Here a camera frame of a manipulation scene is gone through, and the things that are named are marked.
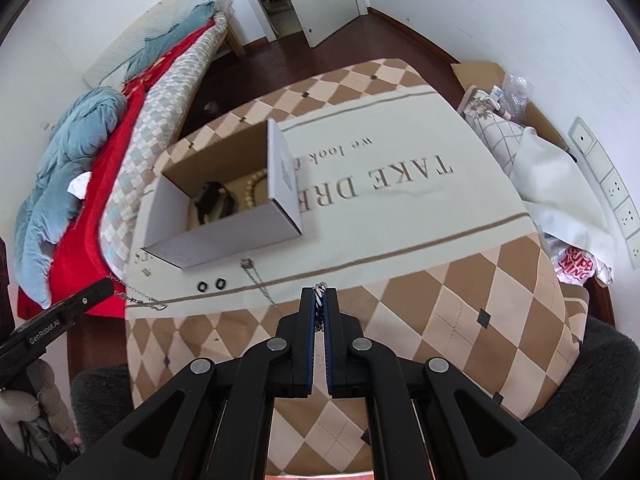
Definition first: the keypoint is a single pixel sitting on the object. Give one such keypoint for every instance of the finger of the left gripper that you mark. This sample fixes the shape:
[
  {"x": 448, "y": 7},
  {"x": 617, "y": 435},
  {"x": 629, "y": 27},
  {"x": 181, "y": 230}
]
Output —
[{"x": 29, "y": 341}]

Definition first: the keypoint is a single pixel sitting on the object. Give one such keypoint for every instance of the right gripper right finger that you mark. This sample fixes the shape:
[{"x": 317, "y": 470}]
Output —
[{"x": 344, "y": 378}]

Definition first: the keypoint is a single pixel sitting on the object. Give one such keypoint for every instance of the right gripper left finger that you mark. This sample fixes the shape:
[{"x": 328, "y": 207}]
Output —
[{"x": 294, "y": 370}]

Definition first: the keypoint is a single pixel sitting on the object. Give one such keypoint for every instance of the plush toy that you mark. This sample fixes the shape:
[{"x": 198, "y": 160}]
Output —
[{"x": 39, "y": 424}]

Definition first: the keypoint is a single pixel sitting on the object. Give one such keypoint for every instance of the red blanket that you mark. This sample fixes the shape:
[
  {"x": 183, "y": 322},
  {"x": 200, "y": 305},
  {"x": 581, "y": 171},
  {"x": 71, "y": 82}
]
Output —
[{"x": 77, "y": 261}]

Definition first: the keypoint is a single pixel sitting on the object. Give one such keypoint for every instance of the beige checkered tablecloth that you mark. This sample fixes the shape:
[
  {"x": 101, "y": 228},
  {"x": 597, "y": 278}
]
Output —
[{"x": 405, "y": 213}]

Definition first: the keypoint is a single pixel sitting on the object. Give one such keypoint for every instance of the white cardboard box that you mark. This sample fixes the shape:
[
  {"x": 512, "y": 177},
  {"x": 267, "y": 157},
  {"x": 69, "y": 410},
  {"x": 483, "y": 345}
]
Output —
[{"x": 235, "y": 195}]

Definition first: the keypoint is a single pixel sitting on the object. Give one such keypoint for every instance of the white paper on bed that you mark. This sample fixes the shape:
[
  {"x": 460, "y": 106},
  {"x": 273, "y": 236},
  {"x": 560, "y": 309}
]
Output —
[{"x": 79, "y": 185}]

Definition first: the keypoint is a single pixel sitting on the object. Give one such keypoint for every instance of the black smart watch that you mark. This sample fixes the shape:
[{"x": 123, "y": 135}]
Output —
[{"x": 212, "y": 194}]

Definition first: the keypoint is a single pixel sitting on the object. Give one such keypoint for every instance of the blue quilt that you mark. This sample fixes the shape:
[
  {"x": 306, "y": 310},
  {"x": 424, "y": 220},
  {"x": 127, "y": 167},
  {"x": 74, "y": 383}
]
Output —
[{"x": 77, "y": 139}]

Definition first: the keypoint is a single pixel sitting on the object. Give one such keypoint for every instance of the red white plastic bag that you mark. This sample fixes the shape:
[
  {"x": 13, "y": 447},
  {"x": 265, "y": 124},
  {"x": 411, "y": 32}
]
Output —
[{"x": 574, "y": 266}]

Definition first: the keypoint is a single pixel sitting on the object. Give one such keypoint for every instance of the dark fuzzy rug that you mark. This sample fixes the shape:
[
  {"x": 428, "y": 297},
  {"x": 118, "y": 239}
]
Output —
[{"x": 585, "y": 420}]

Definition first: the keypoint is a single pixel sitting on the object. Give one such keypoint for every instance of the white cloth pile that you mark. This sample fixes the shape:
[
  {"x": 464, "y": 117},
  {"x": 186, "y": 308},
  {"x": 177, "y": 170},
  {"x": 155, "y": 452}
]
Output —
[{"x": 556, "y": 194}]

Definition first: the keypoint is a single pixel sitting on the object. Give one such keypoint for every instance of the checkered bed sheet mattress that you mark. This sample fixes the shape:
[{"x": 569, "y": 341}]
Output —
[{"x": 161, "y": 118}]

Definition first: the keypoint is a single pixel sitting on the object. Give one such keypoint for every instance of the white headboard pillow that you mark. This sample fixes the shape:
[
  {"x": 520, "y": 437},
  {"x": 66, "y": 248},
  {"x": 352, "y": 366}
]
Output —
[{"x": 155, "y": 22}]

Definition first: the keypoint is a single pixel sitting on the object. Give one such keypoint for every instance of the brown cardboard box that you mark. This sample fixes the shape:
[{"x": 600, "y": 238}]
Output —
[{"x": 491, "y": 78}]

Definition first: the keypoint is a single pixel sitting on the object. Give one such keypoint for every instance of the white power strip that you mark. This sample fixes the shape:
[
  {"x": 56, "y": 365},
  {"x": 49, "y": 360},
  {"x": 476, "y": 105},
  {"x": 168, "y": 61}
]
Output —
[{"x": 611, "y": 184}]

